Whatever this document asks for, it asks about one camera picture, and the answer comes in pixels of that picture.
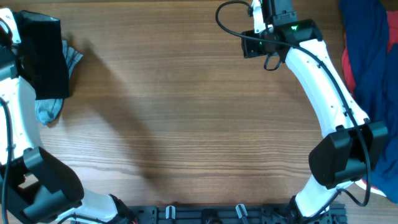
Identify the black shorts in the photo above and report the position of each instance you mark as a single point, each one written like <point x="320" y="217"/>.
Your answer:
<point x="43" y="60"/>

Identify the folded light blue jeans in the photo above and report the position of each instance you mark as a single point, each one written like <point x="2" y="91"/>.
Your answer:
<point x="47" y="111"/>

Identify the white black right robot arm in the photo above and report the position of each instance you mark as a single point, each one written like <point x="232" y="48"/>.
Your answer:
<point x="351" y="143"/>

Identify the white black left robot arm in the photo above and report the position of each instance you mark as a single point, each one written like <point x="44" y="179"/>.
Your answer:
<point x="36" y="187"/>

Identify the blue garment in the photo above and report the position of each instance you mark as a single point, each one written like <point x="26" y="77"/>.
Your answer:
<point x="375" y="75"/>

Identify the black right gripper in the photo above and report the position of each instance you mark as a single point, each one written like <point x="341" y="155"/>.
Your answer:
<point x="277" y="7"/>

